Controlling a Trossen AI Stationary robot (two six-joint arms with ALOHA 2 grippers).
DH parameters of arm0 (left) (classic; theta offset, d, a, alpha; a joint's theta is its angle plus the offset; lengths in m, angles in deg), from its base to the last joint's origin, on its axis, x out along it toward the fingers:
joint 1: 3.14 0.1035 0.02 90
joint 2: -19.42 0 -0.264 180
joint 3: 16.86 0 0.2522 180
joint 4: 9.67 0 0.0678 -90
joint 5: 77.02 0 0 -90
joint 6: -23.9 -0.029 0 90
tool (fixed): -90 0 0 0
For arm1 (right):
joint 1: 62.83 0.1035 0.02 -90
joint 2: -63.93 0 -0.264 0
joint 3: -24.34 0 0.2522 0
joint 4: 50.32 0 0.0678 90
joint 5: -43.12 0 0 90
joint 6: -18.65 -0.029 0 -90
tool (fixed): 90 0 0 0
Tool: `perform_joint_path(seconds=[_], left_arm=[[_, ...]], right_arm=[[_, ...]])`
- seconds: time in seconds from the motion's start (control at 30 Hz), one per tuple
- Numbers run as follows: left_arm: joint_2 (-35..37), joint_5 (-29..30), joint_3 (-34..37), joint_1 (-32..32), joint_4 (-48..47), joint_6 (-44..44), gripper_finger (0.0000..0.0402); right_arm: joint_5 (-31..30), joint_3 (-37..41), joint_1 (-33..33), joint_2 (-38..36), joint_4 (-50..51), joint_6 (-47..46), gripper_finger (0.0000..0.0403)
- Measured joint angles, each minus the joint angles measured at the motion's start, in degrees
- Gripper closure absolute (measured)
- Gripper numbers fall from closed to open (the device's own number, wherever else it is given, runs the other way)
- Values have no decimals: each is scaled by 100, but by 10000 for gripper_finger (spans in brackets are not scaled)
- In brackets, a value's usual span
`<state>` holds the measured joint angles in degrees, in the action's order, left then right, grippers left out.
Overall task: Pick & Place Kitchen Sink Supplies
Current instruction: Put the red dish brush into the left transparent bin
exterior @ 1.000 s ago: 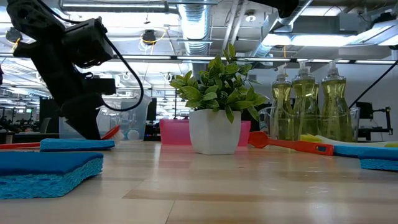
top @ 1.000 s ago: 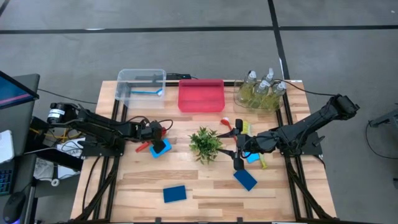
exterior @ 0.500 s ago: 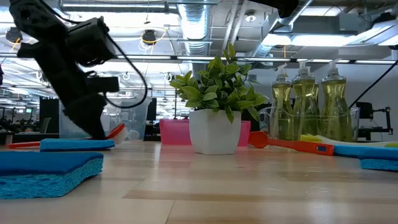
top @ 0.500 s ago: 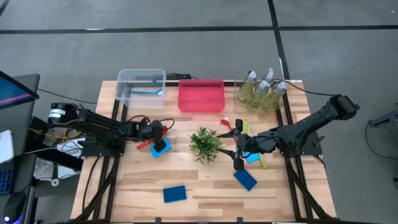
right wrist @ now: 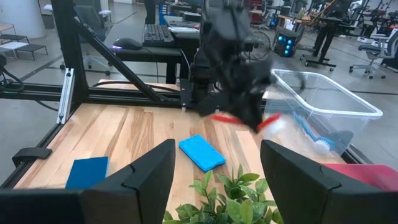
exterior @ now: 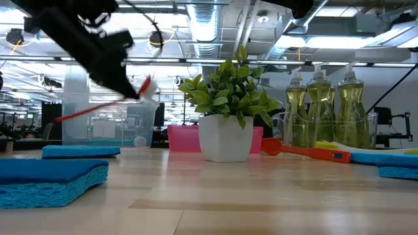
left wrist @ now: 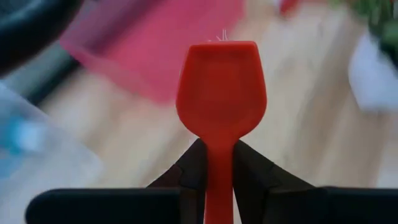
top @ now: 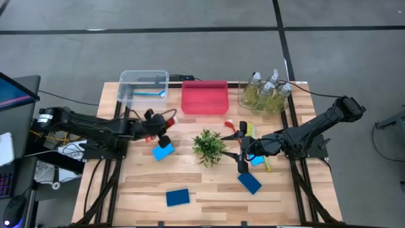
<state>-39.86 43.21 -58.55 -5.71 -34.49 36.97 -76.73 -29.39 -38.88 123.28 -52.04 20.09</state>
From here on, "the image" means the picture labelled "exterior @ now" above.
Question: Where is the silver ceiling duct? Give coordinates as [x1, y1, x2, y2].
[185, 3, 226, 59]

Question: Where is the clear plastic bin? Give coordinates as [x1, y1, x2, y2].
[270, 111, 379, 150]
[61, 92, 161, 148]

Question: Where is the gray office chair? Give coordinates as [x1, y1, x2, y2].
[40, 123, 56, 141]

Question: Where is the pink plastic bin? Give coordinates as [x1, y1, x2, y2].
[167, 123, 265, 154]

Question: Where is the black cable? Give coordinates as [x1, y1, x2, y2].
[366, 63, 418, 114]

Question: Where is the black partition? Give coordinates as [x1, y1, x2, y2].
[40, 102, 63, 141]

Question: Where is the black ceiling device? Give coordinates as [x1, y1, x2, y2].
[148, 31, 164, 48]
[5, 28, 25, 46]

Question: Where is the green plant in white pot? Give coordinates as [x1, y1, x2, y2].
[178, 44, 283, 163]

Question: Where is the red dish brush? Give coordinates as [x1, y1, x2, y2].
[55, 75, 157, 124]
[260, 136, 352, 165]

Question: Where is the blue sponge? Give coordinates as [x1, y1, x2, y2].
[0, 159, 110, 210]
[350, 151, 418, 166]
[41, 144, 121, 160]
[376, 157, 418, 180]

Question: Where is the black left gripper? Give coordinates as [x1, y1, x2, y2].
[44, 9, 140, 100]

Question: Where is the black monitor on arm stand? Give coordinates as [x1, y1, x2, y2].
[374, 106, 414, 148]

